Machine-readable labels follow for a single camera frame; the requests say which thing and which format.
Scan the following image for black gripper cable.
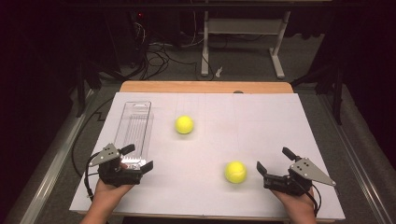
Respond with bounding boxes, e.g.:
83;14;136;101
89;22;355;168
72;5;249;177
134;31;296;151
83;152;101;202
306;183;322;217

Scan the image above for yellow tennis ball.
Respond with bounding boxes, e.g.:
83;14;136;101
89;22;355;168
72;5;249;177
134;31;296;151
175;115;195;135
224;161;248;185

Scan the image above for black floor cable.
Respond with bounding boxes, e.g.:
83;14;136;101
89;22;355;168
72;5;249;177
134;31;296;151
71;96;115;178

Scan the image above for wooden table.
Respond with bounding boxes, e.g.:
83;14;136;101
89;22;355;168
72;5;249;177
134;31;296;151
76;80;335;224

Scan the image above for person's left hand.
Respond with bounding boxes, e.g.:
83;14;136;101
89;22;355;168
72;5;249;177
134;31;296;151
92;180;134;216

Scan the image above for person's right hand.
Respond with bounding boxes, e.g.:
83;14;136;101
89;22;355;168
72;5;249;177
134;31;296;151
272;189;317;224

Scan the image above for white metal stand frame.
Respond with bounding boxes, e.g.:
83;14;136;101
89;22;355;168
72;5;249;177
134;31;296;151
200;10;292;79

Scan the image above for aluminium floor rail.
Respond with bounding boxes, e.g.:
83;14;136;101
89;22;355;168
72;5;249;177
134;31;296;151
317;92;394;224
18;89;95;224

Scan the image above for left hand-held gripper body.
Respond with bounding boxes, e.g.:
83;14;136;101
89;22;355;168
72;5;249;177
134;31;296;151
88;143;144;189

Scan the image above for bundle of floor cables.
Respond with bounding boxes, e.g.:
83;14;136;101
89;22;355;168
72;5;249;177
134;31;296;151
134;12;216;82

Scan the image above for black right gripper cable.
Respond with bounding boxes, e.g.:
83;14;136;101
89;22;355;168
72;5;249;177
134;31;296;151
306;183;322;217

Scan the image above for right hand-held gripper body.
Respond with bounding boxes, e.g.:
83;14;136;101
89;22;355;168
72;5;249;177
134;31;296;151
263;157;337;197

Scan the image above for black stand leg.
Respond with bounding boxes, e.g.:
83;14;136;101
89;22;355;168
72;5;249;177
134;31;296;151
75;59;125;119
291;62;344;126

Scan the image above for clear plastic tray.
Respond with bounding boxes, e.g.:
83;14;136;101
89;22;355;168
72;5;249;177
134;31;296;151
113;100;155;171

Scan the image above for white board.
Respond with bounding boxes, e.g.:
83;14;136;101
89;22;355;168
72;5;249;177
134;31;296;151
68;91;346;221

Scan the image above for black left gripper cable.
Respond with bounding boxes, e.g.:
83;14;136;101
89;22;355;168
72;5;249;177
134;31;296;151
83;152;101;202

